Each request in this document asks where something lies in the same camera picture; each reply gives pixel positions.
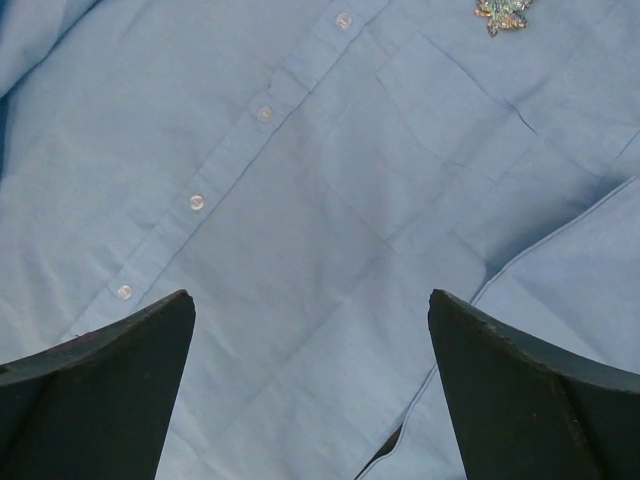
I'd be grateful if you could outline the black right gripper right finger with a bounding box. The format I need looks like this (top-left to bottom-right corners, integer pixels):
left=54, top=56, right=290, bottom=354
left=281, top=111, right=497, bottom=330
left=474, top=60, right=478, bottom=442
left=428, top=290, right=639, bottom=479

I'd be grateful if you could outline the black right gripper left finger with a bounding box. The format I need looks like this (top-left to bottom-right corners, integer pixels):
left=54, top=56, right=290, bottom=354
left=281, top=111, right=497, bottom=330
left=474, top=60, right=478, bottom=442
left=1, top=290, right=196, bottom=480

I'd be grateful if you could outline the light blue button shirt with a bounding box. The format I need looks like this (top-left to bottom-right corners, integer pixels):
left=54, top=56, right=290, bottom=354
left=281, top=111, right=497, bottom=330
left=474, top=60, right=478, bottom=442
left=1, top=1, right=639, bottom=479

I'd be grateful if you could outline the blue gold leaf brooch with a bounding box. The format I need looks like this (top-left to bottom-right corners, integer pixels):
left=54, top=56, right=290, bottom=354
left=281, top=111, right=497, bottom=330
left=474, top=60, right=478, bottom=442
left=475, top=0, right=533, bottom=37

